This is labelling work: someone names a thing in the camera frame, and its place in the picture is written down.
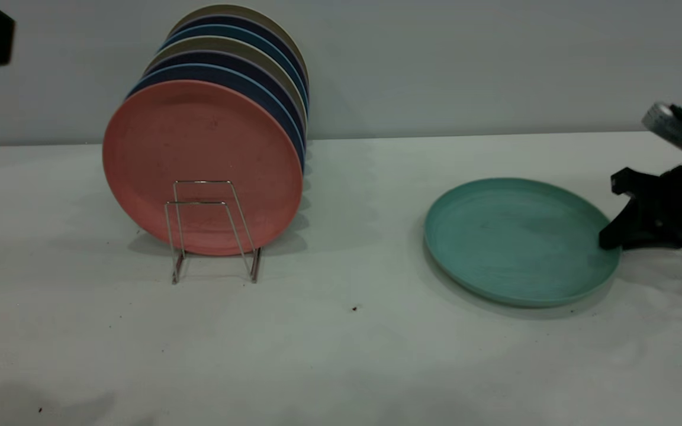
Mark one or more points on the green round plate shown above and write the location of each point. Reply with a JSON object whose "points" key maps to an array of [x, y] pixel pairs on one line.
{"points": [[518, 242]]}

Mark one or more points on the pink round plate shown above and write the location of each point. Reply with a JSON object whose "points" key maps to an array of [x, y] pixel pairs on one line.
{"points": [[199, 136]]}

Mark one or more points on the dark navy plate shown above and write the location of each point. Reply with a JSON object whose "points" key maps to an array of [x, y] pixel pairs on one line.
{"points": [[240, 20], [222, 58]]}

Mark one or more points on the blue plate light rim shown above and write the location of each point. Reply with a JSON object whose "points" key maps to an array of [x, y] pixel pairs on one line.
{"points": [[234, 30], [228, 74]]}

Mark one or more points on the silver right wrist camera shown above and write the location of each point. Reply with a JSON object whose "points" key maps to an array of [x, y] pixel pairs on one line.
{"points": [[666, 124]]}

